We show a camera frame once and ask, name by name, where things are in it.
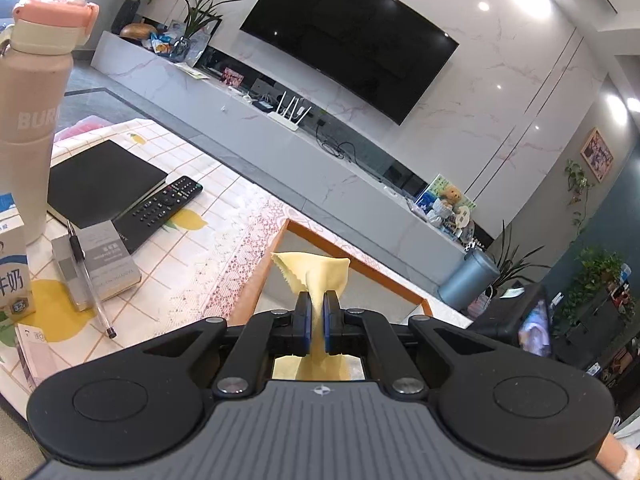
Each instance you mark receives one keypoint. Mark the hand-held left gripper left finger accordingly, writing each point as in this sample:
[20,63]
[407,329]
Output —
[302,325]

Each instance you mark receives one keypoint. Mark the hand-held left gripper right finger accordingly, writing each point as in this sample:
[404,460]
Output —
[331,325]

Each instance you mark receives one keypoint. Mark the yellow cloth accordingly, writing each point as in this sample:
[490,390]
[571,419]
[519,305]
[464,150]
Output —
[315,272]

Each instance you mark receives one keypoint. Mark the white box with orange rim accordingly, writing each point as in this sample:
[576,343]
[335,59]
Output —
[380,287]

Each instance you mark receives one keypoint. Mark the person's right forearm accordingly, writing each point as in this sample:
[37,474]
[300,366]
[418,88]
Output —
[612,452]

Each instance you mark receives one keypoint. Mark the grey blue metal trash can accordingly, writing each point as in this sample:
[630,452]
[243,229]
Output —
[465,285]

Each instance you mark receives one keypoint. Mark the printed checked tablecloth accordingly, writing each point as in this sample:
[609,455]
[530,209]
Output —
[225,200]

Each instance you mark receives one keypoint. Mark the small pink woven basket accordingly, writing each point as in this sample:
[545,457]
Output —
[480,305]

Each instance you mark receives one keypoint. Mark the teddy bear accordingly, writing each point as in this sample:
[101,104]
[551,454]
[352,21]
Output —
[450,200]

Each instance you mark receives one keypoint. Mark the green printed card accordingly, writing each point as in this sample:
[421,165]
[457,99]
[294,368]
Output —
[435,185]

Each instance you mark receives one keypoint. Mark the grey marble television console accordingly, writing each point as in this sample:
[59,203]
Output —
[280,145]

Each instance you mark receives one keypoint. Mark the black remote control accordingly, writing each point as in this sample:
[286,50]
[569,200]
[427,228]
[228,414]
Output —
[155,210]

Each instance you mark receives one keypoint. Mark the long-leaf potted plant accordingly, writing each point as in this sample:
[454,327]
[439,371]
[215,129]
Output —
[515,265]

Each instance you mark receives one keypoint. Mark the black device with screen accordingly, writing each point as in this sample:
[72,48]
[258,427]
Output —
[535,325]

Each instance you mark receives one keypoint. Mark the grey book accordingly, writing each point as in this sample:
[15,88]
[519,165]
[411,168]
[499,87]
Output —
[107,260]

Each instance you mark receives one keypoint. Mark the white router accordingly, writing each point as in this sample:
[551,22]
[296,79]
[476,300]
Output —
[287,117]

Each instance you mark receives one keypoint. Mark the clear ballpoint pen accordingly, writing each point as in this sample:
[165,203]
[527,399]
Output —
[92,290]

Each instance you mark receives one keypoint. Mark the small black box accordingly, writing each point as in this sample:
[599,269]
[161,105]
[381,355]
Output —
[261,105]

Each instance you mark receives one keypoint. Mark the black notebook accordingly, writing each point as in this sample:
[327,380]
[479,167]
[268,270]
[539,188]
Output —
[100,180]

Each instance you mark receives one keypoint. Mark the pink picture box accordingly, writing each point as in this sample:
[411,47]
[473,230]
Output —
[232,76]

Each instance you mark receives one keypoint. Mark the bushy green houseplant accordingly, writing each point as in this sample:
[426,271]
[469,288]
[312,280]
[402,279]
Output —
[590,280]

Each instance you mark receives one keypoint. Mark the pink paper booklet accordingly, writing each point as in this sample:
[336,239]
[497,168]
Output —
[35,355]

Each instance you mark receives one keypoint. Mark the dark cluttered shelf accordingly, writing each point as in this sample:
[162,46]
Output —
[600,355]

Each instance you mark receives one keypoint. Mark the yellow green paper sheet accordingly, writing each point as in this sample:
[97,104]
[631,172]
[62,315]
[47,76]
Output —
[190,71]

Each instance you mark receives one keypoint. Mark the hanging vine plant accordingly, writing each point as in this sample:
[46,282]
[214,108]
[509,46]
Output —
[579,185]

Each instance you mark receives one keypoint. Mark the blue white milk carton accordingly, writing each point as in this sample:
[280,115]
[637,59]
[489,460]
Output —
[12,270]

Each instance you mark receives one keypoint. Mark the pile of snack bags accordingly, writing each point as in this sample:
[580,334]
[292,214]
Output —
[160,42]

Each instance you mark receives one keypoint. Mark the pink beige water bottle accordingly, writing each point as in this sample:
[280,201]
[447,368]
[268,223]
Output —
[30,160]

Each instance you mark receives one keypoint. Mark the green plant in glass vase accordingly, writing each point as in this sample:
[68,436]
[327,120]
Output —
[200,15]

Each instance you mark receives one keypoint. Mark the brown wooden ornament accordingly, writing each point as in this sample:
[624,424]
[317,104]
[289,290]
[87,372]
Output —
[136,31]

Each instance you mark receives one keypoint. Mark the black wall television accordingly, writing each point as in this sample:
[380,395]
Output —
[350,30]

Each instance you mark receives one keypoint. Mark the framed wall picture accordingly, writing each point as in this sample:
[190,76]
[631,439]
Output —
[596,154]

